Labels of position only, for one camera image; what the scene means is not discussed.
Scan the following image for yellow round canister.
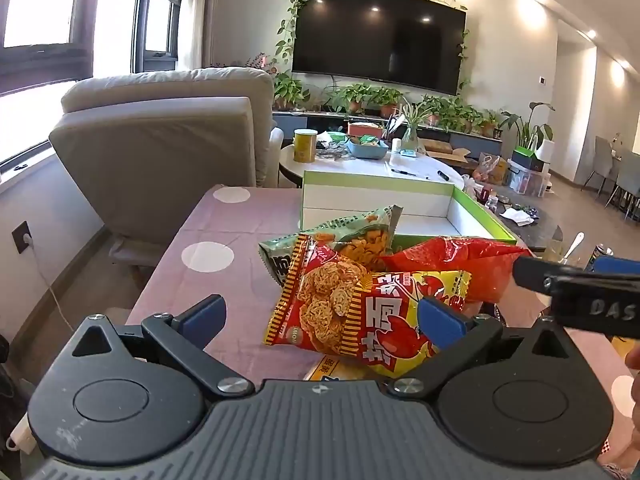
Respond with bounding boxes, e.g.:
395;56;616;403
293;129;319;163

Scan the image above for white power cable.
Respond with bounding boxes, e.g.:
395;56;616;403
27;242;77;332

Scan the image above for glass with spoon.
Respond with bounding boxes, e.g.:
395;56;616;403
544;232;586;267

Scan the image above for plain red snack bag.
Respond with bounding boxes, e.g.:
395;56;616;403
382;236;534;306

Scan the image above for green cardboard box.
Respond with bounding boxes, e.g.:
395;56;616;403
299;170;518;252

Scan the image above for clear storage bin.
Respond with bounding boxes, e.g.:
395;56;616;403
509;162;549;197

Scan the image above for black and yellow can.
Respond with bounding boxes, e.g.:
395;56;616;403
586;243;615;272

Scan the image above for row of potted plants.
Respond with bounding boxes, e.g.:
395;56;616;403
273;73;502;135

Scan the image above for pink polka dot tablecloth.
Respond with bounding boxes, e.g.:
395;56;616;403
125;185;640;466

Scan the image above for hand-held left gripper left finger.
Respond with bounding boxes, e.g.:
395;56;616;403
70;294;253;401

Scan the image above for large leaf floor plant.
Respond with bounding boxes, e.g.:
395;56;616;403
500;102;556;152

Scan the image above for black wall television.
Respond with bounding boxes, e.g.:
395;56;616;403
291;0;468;97

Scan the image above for red flower plant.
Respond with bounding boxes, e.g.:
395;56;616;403
246;52;275;75

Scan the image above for dark grey television cabinet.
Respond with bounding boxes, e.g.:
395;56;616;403
272;109;504;150

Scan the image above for black wall socket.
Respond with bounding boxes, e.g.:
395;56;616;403
12;220;34;254

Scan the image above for grey dining chair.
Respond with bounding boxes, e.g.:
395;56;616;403
606;152;640;208
584;135;617;192

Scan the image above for orange tissue box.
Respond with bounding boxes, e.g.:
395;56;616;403
348;121;384;139

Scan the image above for green cracker snack packet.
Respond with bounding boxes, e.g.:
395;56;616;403
258;205;404;289

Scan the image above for blue plastic basket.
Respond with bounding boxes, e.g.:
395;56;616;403
346;137;390;160

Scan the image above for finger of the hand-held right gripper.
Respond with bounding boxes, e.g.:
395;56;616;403
512;256;591;293
594;256;640;277

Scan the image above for beige armchair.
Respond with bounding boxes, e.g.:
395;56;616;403
49;67;284;262

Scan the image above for person's right hand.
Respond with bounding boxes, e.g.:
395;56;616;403
625;342;640;441

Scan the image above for open cardboard box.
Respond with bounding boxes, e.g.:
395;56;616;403
422;139;471;167

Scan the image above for yellow crayfish snack packet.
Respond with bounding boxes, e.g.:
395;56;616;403
349;270;474;379

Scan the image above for green and black box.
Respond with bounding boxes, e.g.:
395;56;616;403
510;146;546;172

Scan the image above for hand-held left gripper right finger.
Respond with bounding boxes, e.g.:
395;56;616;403
387;297;571;401

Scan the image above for white oval coffee table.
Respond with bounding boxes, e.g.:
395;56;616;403
278;142;466;192

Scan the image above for black framed window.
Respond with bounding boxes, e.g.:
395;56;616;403
0;0;190;170

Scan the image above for dark round side table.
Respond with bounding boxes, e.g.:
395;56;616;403
480;194;564;255

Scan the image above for glass vase with plant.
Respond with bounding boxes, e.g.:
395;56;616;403
397;102;437;154

